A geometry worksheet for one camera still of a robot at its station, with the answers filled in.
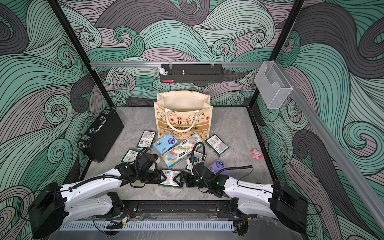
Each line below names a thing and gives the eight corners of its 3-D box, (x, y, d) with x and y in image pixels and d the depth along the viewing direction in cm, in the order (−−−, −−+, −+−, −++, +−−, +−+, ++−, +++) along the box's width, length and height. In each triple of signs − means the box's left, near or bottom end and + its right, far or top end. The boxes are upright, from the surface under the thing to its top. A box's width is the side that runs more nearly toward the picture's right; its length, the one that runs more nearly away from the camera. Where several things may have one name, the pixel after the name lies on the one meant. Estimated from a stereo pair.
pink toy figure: (252, 160, 93) (254, 157, 90) (249, 152, 97) (251, 149, 94) (262, 160, 93) (264, 157, 90) (259, 152, 97) (261, 149, 94)
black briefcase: (95, 162, 91) (75, 145, 75) (116, 127, 110) (103, 106, 93) (108, 164, 91) (90, 147, 74) (127, 128, 109) (116, 107, 92)
